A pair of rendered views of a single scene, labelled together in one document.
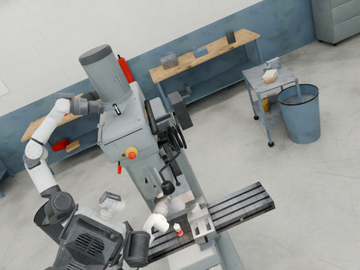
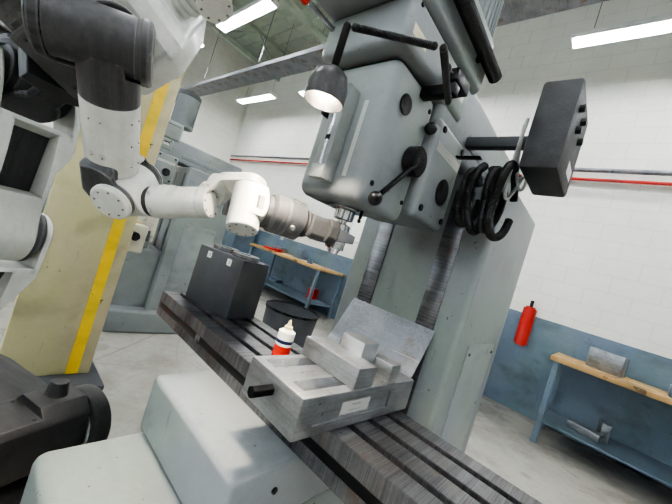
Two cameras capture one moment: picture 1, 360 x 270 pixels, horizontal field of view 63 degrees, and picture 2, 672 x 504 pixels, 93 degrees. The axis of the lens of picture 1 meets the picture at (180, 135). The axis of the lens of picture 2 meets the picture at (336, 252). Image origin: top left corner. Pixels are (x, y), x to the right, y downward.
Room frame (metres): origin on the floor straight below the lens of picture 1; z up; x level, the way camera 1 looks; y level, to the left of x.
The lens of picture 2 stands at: (0.98, -0.25, 1.19)
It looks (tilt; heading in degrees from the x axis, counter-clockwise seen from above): 0 degrees down; 41
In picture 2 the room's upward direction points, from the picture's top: 17 degrees clockwise
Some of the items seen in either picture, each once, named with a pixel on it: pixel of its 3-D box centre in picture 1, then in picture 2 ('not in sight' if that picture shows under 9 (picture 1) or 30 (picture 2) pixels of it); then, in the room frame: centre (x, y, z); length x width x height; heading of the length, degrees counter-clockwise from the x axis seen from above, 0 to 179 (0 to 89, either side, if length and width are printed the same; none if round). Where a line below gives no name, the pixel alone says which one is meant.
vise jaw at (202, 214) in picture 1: (198, 216); (337, 360); (1.50, 0.11, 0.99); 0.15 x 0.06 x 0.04; 88
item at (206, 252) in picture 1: (188, 239); (279, 421); (1.55, 0.26, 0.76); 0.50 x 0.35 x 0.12; 0
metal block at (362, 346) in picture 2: (195, 209); (357, 351); (1.55, 0.11, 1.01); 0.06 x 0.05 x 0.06; 88
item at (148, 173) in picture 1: (153, 182); (334, 134); (1.44, 0.26, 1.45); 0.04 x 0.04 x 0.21; 0
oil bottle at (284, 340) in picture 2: (177, 228); (284, 342); (1.51, 0.28, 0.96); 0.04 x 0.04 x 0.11
